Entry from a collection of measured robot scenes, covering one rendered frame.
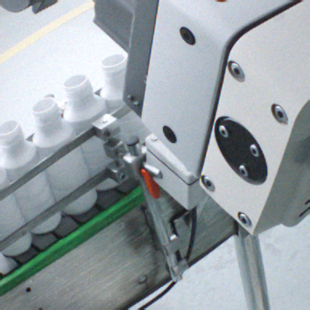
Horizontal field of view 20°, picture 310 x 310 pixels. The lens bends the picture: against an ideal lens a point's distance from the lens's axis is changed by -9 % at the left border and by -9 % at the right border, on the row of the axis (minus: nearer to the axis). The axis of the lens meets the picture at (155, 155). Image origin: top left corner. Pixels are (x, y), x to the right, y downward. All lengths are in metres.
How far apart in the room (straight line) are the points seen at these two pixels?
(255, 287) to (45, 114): 0.59
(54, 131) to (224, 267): 1.48
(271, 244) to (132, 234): 1.38
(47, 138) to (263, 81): 0.85
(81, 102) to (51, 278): 0.24
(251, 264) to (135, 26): 1.16
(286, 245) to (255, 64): 2.27
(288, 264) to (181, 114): 2.14
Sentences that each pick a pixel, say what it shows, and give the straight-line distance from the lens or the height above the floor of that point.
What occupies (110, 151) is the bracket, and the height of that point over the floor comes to 1.08.
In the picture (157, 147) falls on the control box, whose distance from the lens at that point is 1.15.
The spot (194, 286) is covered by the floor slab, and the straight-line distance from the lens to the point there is 2.60.
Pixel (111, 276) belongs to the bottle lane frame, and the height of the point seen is 0.90.
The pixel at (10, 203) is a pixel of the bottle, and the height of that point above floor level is 1.08.
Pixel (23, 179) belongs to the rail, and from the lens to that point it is 1.19.
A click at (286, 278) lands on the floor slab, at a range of 2.53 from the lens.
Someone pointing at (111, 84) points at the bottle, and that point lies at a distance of 1.26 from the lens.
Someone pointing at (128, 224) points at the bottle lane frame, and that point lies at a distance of 1.30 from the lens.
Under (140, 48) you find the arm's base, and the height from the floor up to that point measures 1.54.
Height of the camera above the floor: 1.75
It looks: 34 degrees down
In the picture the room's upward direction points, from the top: 17 degrees counter-clockwise
